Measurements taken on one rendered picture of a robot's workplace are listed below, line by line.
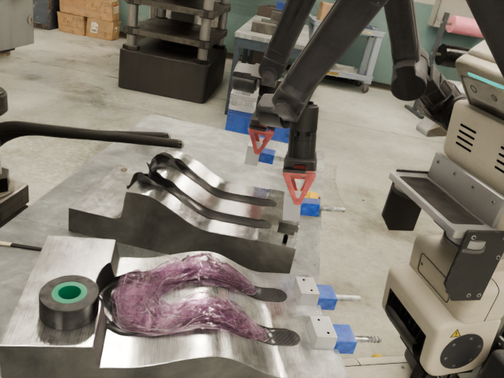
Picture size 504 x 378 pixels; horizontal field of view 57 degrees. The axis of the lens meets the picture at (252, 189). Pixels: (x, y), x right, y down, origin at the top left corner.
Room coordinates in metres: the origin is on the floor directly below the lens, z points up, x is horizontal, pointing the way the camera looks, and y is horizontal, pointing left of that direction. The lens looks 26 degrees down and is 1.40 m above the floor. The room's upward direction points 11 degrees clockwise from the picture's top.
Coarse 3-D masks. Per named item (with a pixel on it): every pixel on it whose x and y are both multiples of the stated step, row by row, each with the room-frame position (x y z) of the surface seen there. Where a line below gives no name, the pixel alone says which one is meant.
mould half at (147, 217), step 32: (192, 160) 1.09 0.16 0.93; (96, 192) 0.95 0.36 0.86; (128, 192) 0.85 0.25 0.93; (160, 192) 0.88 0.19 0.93; (192, 192) 0.95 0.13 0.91; (256, 192) 1.06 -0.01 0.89; (96, 224) 0.85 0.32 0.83; (128, 224) 0.85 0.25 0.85; (160, 224) 0.84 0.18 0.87; (192, 224) 0.84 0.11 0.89; (224, 224) 0.87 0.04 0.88; (256, 256) 0.83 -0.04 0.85; (288, 256) 0.82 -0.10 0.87
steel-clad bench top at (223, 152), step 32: (160, 128) 1.61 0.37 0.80; (192, 128) 1.67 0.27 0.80; (96, 160) 1.24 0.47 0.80; (128, 160) 1.28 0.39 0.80; (224, 160) 1.42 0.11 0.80; (320, 160) 1.59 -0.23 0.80; (64, 192) 1.02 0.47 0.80; (320, 192) 1.32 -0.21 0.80; (32, 224) 0.86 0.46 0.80; (64, 224) 0.88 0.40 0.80; (320, 224) 1.11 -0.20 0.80; (0, 256) 0.73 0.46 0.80; (32, 256) 0.75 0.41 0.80; (128, 256) 0.81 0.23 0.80; (0, 288) 0.64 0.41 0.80; (0, 320) 0.57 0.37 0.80
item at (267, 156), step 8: (248, 144) 1.18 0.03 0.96; (256, 144) 1.19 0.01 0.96; (248, 152) 1.17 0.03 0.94; (264, 152) 1.17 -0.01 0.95; (272, 152) 1.19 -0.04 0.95; (248, 160) 1.17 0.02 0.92; (256, 160) 1.17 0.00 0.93; (264, 160) 1.17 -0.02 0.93; (272, 160) 1.17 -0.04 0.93; (280, 160) 1.18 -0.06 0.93
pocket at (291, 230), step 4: (280, 224) 0.92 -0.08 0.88; (284, 224) 0.92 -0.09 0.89; (288, 224) 0.92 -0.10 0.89; (280, 228) 0.92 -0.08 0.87; (284, 228) 0.92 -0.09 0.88; (288, 228) 0.92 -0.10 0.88; (292, 228) 0.92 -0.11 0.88; (296, 228) 0.91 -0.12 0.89; (280, 232) 0.92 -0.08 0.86; (284, 232) 0.92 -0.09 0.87; (288, 232) 0.92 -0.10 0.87; (292, 232) 0.92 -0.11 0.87; (296, 232) 0.91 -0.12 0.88; (292, 236) 0.91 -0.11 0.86; (296, 236) 0.90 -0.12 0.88
